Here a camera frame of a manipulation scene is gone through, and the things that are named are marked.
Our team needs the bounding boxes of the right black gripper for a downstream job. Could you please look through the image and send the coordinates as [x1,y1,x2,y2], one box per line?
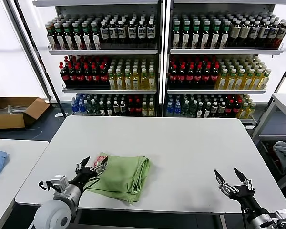
[214,167,266,217]

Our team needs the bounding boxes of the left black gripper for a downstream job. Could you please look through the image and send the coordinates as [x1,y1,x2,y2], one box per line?
[69,156,109,189]

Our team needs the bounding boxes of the light green printed t-shirt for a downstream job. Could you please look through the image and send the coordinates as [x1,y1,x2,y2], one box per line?
[87,152,151,206]

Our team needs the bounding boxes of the red plastic basket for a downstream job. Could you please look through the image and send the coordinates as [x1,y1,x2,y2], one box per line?
[264,142,286,176]

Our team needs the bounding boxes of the small red-cap cola bottle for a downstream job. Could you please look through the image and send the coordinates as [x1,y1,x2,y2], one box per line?
[225,99,234,117]
[126,99,135,117]
[134,99,143,117]
[232,99,243,118]

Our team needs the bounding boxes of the open brown cardboard box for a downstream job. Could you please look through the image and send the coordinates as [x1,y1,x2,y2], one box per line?
[0,92,51,130]

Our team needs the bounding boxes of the bagged metal parts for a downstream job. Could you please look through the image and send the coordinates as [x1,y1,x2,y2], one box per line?
[0,104,29,115]

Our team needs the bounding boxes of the thin black diagonal pole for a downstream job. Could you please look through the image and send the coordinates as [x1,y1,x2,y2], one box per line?
[14,0,67,118]

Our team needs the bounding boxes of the grey metal shelving unit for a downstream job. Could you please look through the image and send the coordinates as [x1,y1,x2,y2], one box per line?
[32,0,163,117]
[165,0,285,125]

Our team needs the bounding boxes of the green-cap dark tea bottle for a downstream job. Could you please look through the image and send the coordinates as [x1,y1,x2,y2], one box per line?
[200,21,212,50]
[55,23,67,51]
[210,21,222,50]
[91,22,102,51]
[219,21,231,50]
[72,22,84,51]
[172,21,182,50]
[190,21,201,50]
[63,23,76,51]
[82,22,93,51]
[47,22,59,51]
[181,21,191,50]

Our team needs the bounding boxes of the white-label dark drink bottle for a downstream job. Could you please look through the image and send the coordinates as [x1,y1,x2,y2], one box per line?
[117,20,127,48]
[266,21,281,48]
[257,21,271,48]
[137,20,147,48]
[247,20,261,48]
[100,21,110,48]
[109,21,118,48]
[275,21,286,48]
[127,20,137,48]
[146,20,156,48]

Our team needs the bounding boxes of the wide grey diagonal pole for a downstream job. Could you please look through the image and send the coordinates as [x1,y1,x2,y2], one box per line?
[1,0,52,101]

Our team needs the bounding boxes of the beige-label dark drink bottle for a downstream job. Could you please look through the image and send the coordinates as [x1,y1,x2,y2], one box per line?
[229,20,242,48]
[238,20,251,48]

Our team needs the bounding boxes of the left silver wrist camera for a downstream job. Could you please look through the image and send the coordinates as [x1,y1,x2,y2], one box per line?
[51,175,69,191]

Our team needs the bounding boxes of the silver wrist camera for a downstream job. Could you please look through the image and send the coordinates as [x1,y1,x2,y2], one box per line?
[51,175,69,191]
[274,209,286,227]

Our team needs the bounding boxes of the black hooked wrist cable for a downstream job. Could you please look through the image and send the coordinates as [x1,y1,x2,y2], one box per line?
[39,180,53,191]

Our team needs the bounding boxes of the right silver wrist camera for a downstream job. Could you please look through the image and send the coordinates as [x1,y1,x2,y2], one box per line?
[274,209,286,227]

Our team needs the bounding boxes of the white vertical shelf post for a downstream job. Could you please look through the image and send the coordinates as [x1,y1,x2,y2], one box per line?
[158,0,172,105]

